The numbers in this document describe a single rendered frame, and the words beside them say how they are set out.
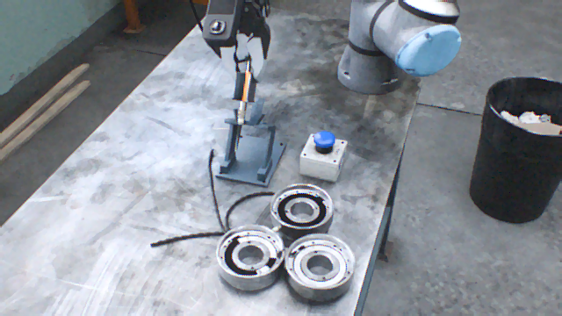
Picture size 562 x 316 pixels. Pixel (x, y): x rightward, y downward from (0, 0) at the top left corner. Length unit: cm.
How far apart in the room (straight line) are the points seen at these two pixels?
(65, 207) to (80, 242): 9
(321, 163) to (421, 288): 98
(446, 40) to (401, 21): 9
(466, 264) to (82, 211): 136
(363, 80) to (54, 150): 158
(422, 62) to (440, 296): 99
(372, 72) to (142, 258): 63
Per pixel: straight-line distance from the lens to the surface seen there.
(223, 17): 86
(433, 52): 112
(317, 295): 85
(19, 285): 98
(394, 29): 113
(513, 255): 212
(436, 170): 235
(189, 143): 115
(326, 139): 103
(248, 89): 95
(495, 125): 198
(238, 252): 90
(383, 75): 127
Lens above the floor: 152
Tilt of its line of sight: 41 degrees down
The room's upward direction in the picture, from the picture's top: straight up
